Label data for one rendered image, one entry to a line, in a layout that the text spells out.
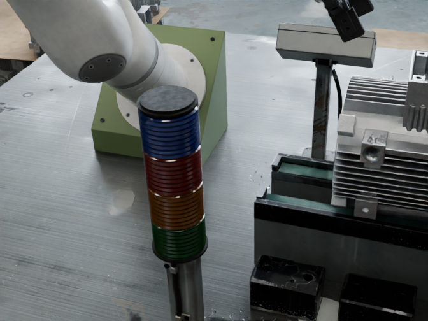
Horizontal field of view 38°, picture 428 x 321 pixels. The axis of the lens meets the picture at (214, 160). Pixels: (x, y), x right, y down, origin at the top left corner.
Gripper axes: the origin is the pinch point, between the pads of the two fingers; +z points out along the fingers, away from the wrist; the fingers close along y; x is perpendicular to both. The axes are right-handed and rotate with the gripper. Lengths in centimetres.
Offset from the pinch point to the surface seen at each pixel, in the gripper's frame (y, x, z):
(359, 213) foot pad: 15.8, -6.6, 20.9
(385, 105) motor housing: 9.8, 1.3, 9.5
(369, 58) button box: -16.2, -5.7, 11.5
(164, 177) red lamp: 39.0, -12.9, -3.6
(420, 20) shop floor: -318, -56, 103
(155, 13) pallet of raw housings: -196, -148, 7
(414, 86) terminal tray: 11.1, 6.1, 7.8
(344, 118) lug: 12.7, -3.4, 8.1
